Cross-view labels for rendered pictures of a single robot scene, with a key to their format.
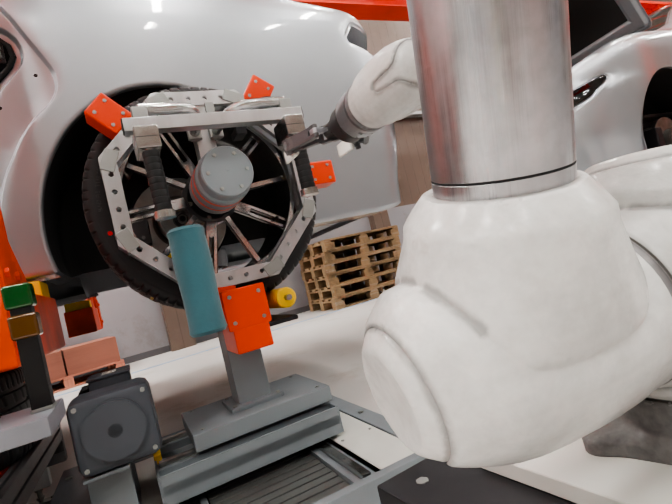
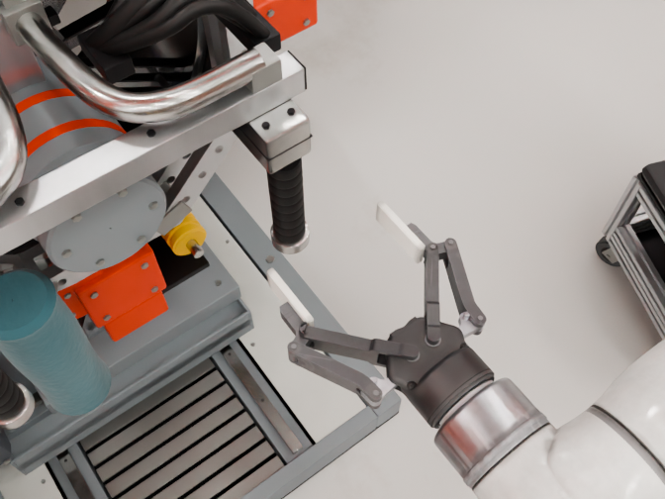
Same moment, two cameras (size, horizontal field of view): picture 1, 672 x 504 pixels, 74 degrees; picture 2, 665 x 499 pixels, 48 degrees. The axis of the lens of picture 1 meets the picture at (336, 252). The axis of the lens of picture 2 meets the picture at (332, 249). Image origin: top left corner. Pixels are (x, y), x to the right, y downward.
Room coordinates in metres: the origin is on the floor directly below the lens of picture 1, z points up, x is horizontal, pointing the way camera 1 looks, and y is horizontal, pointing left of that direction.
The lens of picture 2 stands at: (0.63, 0.07, 1.47)
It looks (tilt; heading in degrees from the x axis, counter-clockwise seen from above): 59 degrees down; 349
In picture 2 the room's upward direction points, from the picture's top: straight up
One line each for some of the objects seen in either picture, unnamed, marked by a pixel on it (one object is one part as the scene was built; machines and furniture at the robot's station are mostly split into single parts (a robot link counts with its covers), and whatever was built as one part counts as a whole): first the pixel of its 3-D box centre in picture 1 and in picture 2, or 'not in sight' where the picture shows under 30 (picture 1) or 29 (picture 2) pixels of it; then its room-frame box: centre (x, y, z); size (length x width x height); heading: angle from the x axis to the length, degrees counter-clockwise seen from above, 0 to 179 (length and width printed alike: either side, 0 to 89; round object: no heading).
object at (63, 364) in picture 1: (63, 367); not in sight; (4.74, 3.11, 0.19); 1.12 x 0.81 x 0.39; 120
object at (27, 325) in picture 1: (25, 326); not in sight; (0.73, 0.53, 0.59); 0.04 x 0.04 x 0.04; 26
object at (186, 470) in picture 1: (243, 436); (97, 321); (1.36, 0.40, 0.13); 0.50 x 0.36 x 0.10; 116
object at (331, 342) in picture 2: (313, 138); (357, 348); (0.90, -0.01, 0.83); 0.11 x 0.01 x 0.04; 67
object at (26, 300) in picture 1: (19, 296); not in sight; (0.73, 0.53, 0.64); 0.04 x 0.04 x 0.04; 26
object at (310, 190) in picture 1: (302, 164); (286, 198); (1.09, 0.03, 0.83); 0.04 x 0.04 x 0.16
